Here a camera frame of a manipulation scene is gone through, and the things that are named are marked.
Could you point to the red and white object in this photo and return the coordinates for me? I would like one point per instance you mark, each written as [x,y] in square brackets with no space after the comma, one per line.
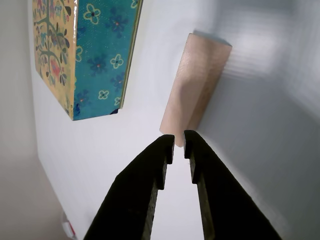
[68,226]

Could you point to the floral yellow and teal box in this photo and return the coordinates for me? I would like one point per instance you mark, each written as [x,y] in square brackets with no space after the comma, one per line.
[100,62]

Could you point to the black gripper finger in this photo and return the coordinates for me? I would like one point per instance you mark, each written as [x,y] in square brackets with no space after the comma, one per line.
[225,205]
[135,195]

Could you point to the wooden Jenga block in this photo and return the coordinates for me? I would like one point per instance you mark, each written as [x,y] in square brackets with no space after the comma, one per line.
[195,82]

